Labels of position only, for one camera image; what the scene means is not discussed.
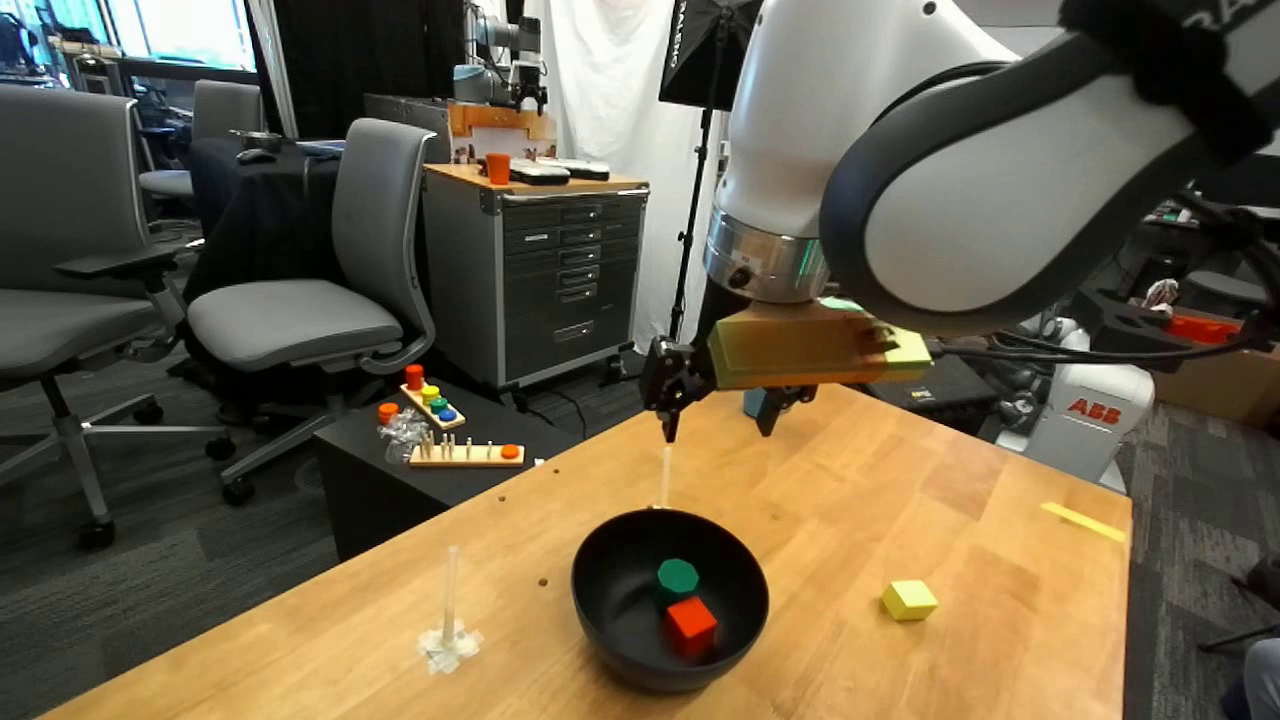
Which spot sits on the black softbox light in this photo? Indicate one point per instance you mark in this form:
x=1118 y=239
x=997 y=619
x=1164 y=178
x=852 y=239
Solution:
x=706 y=51

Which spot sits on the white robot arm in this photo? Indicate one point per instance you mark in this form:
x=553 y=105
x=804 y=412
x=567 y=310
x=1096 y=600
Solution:
x=895 y=165

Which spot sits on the white ABB robot base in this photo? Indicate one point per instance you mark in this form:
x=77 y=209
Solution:
x=1084 y=418

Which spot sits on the yellow tape strip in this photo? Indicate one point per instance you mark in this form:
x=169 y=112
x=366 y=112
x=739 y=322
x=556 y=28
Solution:
x=1084 y=522

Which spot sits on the black bowl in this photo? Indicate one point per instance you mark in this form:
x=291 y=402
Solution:
x=621 y=610

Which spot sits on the orange cube block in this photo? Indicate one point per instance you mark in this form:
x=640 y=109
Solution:
x=691 y=627

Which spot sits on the yellow cube block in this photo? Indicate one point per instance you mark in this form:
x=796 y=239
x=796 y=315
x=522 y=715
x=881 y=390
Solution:
x=911 y=600

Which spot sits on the green cylinder block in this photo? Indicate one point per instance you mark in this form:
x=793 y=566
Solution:
x=679 y=579

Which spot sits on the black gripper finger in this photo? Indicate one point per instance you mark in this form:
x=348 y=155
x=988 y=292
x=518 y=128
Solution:
x=765 y=405
x=669 y=422

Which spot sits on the grey office chair far left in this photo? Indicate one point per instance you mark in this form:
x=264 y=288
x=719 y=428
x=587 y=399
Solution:
x=81 y=277

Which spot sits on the colourful wooden toy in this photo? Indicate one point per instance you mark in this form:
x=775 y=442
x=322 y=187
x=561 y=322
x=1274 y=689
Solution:
x=467 y=457

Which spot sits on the clear plastic stand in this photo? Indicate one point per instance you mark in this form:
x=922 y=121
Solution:
x=451 y=640

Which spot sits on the grey office chair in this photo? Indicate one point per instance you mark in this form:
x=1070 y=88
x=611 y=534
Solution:
x=369 y=322
x=81 y=277

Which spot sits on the orange cup on cabinet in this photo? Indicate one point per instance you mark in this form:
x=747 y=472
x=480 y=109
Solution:
x=496 y=165

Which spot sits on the grey metal drawer cabinet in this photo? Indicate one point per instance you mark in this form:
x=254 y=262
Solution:
x=528 y=283

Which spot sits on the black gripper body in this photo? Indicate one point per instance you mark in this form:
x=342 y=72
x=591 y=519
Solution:
x=672 y=372

